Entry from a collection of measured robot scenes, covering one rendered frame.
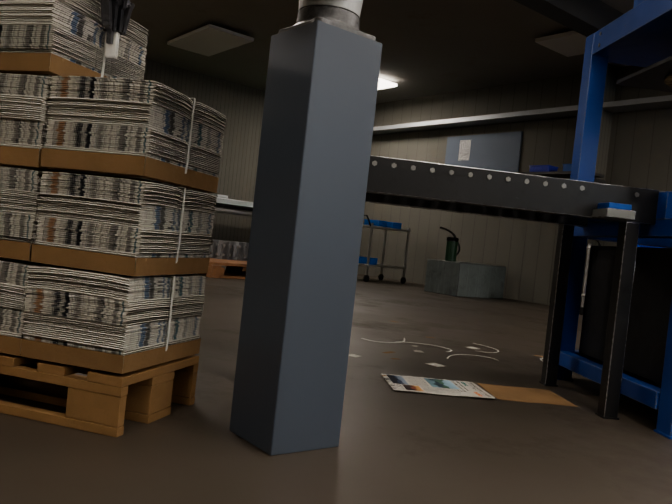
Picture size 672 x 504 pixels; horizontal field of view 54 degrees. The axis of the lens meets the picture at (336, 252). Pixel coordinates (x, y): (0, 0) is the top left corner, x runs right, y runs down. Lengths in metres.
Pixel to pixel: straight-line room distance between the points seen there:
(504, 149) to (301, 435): 8.00
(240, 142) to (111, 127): 9.56
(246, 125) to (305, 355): 9.80
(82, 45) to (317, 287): 0.87
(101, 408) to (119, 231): 0.41
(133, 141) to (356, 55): 0.56
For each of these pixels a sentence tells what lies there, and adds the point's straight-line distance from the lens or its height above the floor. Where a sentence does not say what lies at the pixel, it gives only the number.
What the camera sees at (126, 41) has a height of 1.00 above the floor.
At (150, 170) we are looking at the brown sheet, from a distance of 1.60.
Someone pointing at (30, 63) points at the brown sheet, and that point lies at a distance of 1.82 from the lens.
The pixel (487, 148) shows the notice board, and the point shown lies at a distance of 9.56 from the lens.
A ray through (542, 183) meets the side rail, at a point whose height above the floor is 0.77.
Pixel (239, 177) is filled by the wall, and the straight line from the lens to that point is 11.14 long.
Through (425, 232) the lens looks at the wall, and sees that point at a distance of 10.16.
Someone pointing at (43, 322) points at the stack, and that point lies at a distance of 1.74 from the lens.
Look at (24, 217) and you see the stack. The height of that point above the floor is 0.48.
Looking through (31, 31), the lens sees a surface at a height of 0.93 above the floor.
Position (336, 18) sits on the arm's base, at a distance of 1.65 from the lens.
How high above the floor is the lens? 0.50
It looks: 1 degrees down
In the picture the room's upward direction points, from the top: 6 degrees clockwise
